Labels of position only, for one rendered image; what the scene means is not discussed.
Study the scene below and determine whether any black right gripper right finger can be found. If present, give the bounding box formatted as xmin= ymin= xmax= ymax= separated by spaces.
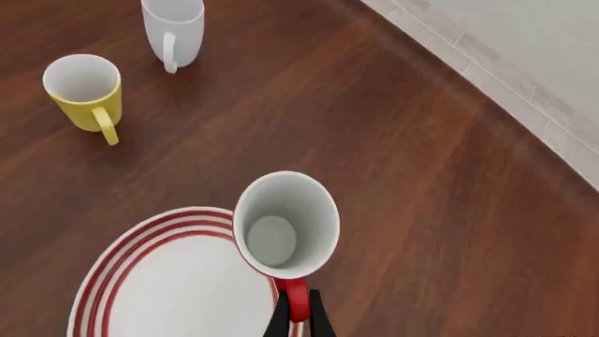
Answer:
xmin=305 ymin=288 xmax=338 ymax=337

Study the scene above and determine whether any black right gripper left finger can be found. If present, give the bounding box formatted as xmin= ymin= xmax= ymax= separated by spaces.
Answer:
xmin=263 ymin=289 xmax=292 ymax=337

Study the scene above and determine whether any red mug white inside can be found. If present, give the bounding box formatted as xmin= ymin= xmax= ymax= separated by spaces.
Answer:
xmin=232 ymin=170 xmax=340 ymax=324

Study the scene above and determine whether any white plate with red rings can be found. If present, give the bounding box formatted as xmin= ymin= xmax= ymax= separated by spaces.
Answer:
xmin=66 ymin=205 xmax=308 ymax=337

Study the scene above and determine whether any yellow mug white inside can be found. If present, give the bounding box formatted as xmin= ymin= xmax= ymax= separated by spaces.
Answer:
xmin=42 ymin=53 xmax=124 ymax=147

